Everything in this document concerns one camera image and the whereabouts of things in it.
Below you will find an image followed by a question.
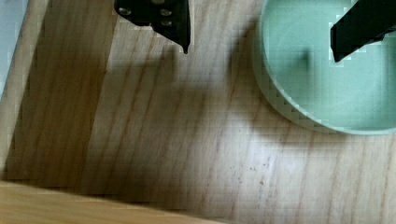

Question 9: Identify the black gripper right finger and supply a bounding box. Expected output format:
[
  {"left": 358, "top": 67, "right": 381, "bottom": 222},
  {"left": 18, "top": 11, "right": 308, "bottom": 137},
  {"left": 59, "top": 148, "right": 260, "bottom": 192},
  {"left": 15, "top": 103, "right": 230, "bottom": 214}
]
[{"left": 331, "top": 0, "right": 396, "bottom": 63}]

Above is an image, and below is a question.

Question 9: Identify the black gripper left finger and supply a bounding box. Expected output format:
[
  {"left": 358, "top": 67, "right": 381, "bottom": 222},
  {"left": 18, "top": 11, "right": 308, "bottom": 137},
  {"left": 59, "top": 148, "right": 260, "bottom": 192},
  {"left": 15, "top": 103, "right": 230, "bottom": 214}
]
[{"left": 114, "top": 0, "right": 191, "bottom": 54}]

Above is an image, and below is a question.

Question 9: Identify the light green cup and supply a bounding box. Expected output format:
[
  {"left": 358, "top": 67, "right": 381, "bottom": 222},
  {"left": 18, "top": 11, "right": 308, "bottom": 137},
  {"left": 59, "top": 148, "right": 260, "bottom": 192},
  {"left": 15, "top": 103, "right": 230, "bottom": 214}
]
[{"left": 252, "top": 0, "right": 396, "bottom": 135}]

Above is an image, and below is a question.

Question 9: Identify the open wooden drawer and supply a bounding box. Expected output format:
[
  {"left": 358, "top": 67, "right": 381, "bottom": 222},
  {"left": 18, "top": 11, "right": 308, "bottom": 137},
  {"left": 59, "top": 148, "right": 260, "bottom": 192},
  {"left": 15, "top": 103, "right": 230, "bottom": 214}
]
[{"left": 1, "top": 0, "right": 395, "bottom": 224}]

